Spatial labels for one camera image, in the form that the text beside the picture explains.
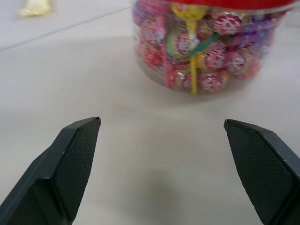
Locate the red jar lid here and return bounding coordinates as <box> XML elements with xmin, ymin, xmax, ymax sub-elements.
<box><xmin>167</xmin><ymin>0</ymin><xmax>294</xmax><ymax>12</ymax></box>

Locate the pale yellow wrapped packet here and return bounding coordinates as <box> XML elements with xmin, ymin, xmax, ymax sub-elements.
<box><xmin>18</xmin><ymin>0</ymin><xmax>58</xmax><ymax>18</ymax></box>

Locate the clear plastic lollipop jar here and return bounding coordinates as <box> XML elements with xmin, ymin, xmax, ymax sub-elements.
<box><xmin>131</xmin><ymin>0</ymin><xmax>290</xmax><ymax>96</ymax></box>

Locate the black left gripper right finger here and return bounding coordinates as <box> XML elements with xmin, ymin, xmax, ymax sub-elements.
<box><xmin>224</xmin><ymin>119</ymin><xmax>300</xmax><ymax>225</ymax></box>

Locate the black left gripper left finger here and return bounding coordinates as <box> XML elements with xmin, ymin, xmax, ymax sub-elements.
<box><xmin>0</xmin><ymin>116</ymin><xmax>102</xmax><ymax>225</ymax></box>

